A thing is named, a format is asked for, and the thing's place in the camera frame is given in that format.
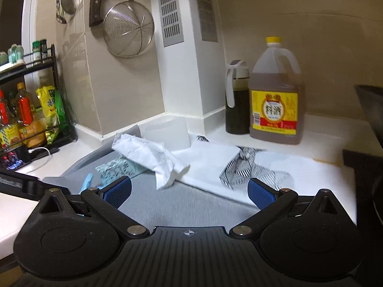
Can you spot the white crumpled tissue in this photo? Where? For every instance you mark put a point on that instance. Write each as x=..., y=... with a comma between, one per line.
x=143, y=152

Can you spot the red label sauce bottle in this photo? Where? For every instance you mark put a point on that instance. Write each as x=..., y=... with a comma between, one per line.
x=7, y=125

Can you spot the pale green cap bottle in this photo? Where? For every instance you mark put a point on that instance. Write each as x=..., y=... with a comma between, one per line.
x=3, y=59
x=16, y=53

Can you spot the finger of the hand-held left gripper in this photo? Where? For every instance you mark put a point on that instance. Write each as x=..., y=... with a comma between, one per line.
x=18, y=182

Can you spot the dark oil dispenser bottle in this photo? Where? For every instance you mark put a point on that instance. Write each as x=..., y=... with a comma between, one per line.
x=238, y=110

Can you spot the white cloth with geometric print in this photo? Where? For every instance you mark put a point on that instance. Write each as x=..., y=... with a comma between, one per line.
x=323, y=185

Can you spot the light blue cloth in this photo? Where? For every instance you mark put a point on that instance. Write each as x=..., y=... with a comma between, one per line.
x=88, y=182

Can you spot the yellow green seasoning packet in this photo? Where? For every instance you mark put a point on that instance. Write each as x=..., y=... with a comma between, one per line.
x=48, y=104

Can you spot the grey mat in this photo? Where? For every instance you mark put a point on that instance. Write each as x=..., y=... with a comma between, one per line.
x=185, y=206

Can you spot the dark cap spice jar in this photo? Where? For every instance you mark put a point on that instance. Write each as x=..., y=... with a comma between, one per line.
x=44, y=49

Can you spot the hanging metal ladle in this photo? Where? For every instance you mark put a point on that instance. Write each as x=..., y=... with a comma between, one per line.
x=68, y=3

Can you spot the teal patterned packet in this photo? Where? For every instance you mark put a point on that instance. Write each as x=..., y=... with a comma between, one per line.
x=116, y=167

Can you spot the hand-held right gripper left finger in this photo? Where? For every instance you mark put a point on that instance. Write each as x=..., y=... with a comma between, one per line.
x=118, y=191

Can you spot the translucent plastic box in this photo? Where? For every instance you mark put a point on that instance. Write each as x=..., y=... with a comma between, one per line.
x=167, y=131

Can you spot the black wok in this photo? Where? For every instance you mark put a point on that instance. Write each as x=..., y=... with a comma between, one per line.
x=371, y=107

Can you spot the black spice rack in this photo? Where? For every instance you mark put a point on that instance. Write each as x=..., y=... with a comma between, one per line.
x=53, y=56

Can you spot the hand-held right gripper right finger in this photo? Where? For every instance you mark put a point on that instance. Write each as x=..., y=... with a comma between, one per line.
x=261, y=192

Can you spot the grey wall vent grille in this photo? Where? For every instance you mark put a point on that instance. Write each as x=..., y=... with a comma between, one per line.
x=206, y=12
x=170, y=12

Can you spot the orange cap sauce bottle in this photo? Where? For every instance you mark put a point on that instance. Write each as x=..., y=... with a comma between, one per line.
x=25, y=107

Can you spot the amber jug with yellow label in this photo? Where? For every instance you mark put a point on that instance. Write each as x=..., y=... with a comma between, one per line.
x=275, y=74

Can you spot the green cap spice jar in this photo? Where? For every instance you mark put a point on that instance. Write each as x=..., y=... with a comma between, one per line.
x=36, y=50

